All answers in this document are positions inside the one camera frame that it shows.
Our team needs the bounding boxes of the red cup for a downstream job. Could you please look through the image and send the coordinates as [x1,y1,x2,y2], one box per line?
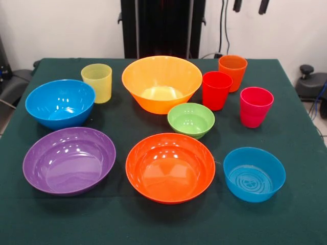
[202,71,233,112]

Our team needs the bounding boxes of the light orange bowl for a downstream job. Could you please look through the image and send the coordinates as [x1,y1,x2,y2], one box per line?
[121,55,203,115]

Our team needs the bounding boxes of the orange cup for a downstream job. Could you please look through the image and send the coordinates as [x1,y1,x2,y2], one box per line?
[218,55,248,93]

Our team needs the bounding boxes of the grey machine base with knob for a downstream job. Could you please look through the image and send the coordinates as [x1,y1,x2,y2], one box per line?
[296,64,327,103]

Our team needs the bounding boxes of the pink cup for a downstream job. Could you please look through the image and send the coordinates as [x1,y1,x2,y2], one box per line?
[240,86,274,129]

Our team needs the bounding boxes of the green bowl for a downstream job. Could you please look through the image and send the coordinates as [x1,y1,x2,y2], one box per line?
[167,102,216,140]

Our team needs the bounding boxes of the yellow cup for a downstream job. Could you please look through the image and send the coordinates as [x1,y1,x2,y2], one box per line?
[81,63,113,104]

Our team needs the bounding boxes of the small blue ringed bowl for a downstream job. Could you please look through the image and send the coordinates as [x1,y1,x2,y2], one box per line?
[223,146,286,203]

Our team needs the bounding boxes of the wide orange-red bowl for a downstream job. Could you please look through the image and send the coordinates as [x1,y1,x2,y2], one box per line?
[125,132,216,205]

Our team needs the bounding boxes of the deep blue bowl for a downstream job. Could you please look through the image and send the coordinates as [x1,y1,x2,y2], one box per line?
[25,79,96,131]

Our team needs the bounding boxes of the purple bowl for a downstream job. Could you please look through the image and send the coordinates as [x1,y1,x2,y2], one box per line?
[22,127,116,197]

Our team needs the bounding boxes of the dark green tablecloth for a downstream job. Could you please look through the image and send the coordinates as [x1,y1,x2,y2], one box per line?
[0,57,327,245]

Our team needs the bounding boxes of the grey floor equipment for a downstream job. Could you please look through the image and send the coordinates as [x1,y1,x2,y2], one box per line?
[0,35,34,107]

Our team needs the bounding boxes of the black wall cable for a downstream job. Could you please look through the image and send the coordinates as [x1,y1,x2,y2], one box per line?
[220,0,230,56]
[219,0,224,53]

